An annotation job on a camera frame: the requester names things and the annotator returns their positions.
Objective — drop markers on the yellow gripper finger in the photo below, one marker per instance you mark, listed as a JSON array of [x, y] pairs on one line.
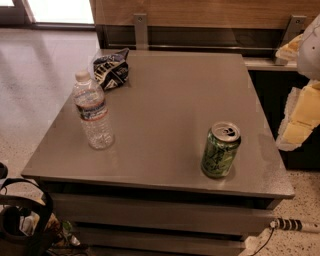
[[301, 116], [290, 51]]

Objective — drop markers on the dark blue chip bag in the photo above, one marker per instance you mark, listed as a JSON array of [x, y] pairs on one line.
[[112, 70]]

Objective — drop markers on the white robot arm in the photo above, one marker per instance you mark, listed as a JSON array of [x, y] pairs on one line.
[[308, 62]]

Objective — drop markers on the green soda can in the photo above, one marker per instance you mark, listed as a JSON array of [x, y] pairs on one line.
[[223, 141]]

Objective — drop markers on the clear plastic water bottle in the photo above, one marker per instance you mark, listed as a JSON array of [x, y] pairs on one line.
[[90, 102]]

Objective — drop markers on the right metal bracket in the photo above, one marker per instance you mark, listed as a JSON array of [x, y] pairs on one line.
[[293, 29]]

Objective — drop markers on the metal bracket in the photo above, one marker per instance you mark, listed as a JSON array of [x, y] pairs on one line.
[[141, 31], [293, 29]]

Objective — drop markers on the left metal bracket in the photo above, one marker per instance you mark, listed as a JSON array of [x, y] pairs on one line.
[[141, 31]]

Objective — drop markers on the wooden wall panel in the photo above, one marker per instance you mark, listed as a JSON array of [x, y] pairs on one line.
[[247, 14]]

